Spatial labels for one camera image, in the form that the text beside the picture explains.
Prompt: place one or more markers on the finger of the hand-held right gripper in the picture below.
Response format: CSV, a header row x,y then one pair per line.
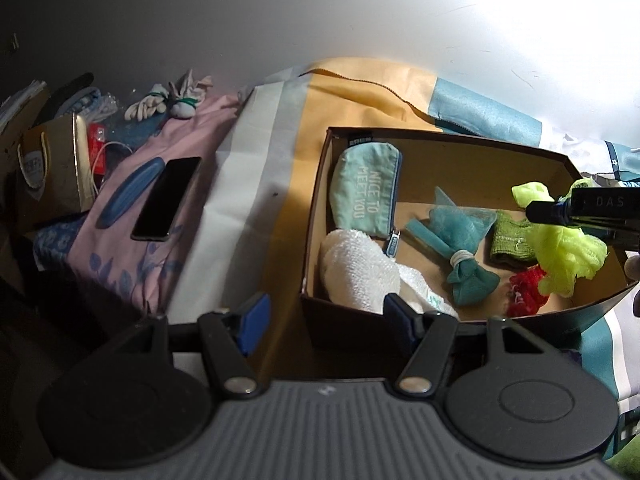
x,y
547,212

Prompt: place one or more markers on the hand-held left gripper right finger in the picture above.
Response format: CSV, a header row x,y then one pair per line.
x,y
400,322

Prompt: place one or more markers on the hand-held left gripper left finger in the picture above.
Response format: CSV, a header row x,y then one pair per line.
x,y
252,322

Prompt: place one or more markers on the green knit cloth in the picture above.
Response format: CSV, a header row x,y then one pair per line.
x,y
510,240

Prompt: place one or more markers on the neon green mesh pouf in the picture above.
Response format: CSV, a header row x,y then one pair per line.
x,y
570,260

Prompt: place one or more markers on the white towel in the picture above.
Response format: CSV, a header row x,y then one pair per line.
x,y
350,270

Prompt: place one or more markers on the teal mesh bow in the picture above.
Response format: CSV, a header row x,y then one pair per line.
x,y
465,280

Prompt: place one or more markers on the red mesh cloth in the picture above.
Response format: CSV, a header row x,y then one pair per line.
x,y
525,295

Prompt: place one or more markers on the brown cardboard box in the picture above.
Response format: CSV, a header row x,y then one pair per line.
x,y
450,170

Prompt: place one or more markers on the teal zipper pouch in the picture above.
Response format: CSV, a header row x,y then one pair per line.
x,y
360,190

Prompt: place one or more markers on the green plush toy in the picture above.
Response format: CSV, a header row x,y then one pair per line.
x,y
627,457

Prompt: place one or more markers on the black smartphone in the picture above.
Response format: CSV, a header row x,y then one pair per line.
x,y
165,200

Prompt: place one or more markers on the striped teal grey bed sheet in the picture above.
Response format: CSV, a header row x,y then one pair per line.
x,y
270,170

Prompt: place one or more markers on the pink floral bedding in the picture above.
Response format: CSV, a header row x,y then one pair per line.
x,y
210,125

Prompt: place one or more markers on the blue white patterned cloth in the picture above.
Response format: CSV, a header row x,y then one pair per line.
x,y
57,242

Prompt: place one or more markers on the white glove bundle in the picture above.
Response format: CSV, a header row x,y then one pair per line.
x,y
180,105

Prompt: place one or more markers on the red packet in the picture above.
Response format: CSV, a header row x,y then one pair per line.
x,y
96,150

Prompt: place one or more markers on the gold paper bag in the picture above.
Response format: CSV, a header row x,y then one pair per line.
x,y
55,180

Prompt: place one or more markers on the clear plastic wrapper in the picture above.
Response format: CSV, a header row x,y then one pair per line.
x,y
107,107

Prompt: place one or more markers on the black curved flat item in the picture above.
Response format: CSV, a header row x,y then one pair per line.
x,y
70,87

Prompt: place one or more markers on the brown cardboard piece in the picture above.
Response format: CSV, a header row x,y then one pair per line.
x,y
20,115

